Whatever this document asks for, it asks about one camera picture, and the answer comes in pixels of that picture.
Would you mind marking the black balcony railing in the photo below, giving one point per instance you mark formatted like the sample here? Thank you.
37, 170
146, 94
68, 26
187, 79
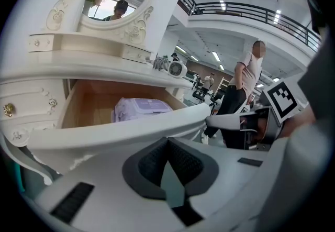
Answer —
261, 12

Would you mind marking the purple wipes pack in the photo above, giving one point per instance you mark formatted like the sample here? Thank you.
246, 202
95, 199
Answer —
141, 106

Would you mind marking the white vase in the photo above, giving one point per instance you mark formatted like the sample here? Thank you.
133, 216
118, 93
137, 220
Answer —
76, 11

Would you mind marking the person's dark clothing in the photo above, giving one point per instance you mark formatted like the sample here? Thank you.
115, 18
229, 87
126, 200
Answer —
314, 160

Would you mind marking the white dressing table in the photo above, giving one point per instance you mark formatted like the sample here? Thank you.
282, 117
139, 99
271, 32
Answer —
78, 68

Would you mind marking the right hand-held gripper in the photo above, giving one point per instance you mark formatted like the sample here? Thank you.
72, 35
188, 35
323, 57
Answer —
281, 100

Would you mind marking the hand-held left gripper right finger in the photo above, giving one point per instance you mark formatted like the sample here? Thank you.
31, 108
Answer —
230, 178

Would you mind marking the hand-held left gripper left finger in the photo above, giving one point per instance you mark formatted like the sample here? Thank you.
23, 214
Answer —
104, 173

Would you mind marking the person's right forearm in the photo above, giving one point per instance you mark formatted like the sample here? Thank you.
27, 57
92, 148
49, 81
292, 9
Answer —
298, 123

